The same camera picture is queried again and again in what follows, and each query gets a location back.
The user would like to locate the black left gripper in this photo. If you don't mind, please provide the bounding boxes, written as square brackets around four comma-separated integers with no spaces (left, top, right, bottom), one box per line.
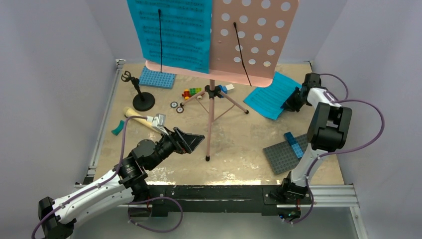
[147,126,204,170]

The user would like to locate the blue sheet music page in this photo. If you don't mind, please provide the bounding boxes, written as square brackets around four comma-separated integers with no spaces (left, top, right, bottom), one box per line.
[127,0,213,73]
[243,72,301,120]

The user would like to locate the beige toy microphone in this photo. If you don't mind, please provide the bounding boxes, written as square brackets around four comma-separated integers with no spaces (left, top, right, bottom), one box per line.
[123,107,160,133]

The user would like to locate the pink music stand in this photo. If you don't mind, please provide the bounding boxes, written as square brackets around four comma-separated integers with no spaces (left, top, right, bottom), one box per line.
[146,0,300,161]

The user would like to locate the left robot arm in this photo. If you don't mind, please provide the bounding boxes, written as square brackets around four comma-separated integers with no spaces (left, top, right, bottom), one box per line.
[36,127,205,239]

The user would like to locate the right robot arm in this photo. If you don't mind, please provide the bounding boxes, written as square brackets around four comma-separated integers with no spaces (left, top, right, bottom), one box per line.
[278,73,352,203]

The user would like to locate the round marker sticker right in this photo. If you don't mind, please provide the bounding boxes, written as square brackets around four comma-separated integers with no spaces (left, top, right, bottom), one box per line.
[176,107,184,114]

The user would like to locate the blue bricks on grey plate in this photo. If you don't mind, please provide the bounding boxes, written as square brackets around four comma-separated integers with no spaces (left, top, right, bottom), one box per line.
[284,132,304,159]

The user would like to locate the colourful toy brick car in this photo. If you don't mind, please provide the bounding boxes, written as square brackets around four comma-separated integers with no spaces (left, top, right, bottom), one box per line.
[181,88,202,100]

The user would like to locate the grey brick baseplate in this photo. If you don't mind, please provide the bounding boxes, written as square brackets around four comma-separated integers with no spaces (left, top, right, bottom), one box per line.
[263,134,308,175]

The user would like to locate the blue and white brick stack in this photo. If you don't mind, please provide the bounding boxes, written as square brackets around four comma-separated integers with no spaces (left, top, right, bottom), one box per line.
[219,84,234,94]

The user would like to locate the teal curved block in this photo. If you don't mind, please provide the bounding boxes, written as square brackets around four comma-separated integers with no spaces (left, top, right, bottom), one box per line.
[111,120,126,136]

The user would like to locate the light blue brick baseplate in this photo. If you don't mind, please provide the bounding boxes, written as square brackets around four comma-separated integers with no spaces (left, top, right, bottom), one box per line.
[139,66,176,89]

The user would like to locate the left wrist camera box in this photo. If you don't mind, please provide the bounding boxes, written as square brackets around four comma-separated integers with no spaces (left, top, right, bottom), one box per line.
[146,114,168,134]

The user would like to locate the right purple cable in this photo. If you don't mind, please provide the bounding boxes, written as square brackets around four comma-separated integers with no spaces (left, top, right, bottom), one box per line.
[305,73,385,205]

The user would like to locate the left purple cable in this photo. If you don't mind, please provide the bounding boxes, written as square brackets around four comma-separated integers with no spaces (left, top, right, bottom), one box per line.
[31,115,149,239]

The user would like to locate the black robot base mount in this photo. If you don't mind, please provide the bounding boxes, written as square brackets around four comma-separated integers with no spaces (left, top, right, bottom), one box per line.
[128,185,314,220]

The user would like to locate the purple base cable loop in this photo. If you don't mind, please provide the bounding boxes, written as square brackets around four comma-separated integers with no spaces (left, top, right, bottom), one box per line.
[127,197,184,233]

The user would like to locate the aluminium frame rail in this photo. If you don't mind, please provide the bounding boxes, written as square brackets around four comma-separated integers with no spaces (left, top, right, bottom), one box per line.
[74,59,126,191]

